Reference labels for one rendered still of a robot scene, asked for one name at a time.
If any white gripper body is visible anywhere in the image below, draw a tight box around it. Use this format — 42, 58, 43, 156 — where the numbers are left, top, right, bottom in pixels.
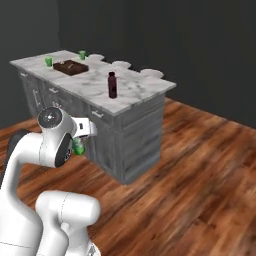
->
85, 119, 99, 139

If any grey marble-topped island counter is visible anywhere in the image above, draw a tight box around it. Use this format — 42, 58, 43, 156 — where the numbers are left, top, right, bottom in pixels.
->
9, 49, 177, 185

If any dark red bottle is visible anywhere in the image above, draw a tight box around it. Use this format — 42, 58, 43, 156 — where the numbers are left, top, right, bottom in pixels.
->
107, 71, 118, 99

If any dark brown tray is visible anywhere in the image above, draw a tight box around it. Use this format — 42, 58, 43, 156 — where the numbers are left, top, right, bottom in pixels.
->
52, 59, 90, 77

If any silver cupboard door handle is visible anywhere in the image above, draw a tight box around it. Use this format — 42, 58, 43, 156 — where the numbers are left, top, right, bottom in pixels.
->
33, 88, 41, 108

